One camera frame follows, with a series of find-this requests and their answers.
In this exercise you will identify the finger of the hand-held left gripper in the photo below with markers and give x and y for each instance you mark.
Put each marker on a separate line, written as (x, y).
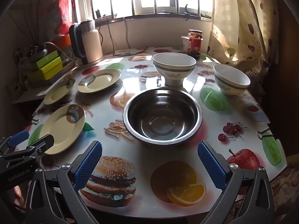
(17, 138)
(43, 143)

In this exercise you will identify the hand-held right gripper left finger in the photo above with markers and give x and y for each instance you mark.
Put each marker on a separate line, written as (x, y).
(88, 165)

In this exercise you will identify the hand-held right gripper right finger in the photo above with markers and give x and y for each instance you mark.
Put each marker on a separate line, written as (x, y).
(211, 168)

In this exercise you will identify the cream plate with brown emblem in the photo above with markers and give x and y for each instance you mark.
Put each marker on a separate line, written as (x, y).
(60, 130)
(56, 93)
(102, 79)

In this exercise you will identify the stainless steel bowl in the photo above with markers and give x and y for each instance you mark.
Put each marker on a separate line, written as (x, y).
(163, 112)

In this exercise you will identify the white bowl with blue band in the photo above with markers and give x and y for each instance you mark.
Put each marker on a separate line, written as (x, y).
(230, 81)
(174, 73)

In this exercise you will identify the black binder clip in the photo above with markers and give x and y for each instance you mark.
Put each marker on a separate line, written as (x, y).
(35, 121)
(266, 131)

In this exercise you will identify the green cardboard box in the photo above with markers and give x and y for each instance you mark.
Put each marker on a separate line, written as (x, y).
(50, 73)
(52, 65)
(48, 57)

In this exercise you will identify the striped grey tray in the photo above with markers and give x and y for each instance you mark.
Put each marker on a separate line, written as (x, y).
(67, 68)

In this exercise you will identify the orange box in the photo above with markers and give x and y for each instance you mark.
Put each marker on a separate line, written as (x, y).
(64, 40)

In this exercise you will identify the cream and black electric kettle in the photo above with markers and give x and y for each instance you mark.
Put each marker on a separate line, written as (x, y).
(90, 44)

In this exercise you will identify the red-labelled glass jar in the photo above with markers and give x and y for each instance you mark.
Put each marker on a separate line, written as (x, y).
(195, 44)

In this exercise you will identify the red packet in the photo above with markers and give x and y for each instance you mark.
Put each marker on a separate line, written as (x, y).
(65, 14)

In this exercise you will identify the black charger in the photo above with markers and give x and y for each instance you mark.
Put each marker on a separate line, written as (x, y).
(97, 14)

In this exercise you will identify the cream heart-patterned curtain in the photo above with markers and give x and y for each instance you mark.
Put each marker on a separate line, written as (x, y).
(243, 23)

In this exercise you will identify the black window latch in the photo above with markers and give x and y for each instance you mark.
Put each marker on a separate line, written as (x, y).
(186, 10)

